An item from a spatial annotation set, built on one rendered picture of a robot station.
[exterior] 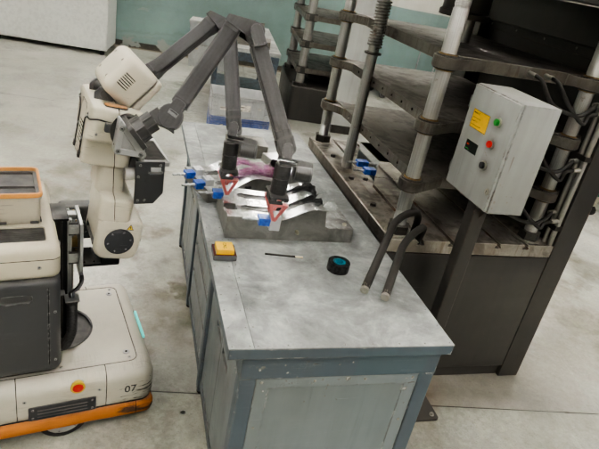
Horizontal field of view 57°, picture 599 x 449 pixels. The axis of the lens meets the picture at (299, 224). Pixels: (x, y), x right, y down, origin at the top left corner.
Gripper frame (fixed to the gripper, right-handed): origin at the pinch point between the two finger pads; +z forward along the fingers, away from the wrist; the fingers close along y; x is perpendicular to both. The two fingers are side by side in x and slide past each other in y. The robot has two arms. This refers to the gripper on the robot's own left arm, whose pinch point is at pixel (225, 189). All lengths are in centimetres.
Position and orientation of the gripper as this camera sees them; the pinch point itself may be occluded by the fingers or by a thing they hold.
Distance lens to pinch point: 219.4
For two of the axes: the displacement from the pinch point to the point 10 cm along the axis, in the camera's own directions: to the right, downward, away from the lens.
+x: -9.5, -0.3, -3.0
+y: -2.5, -4.6, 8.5
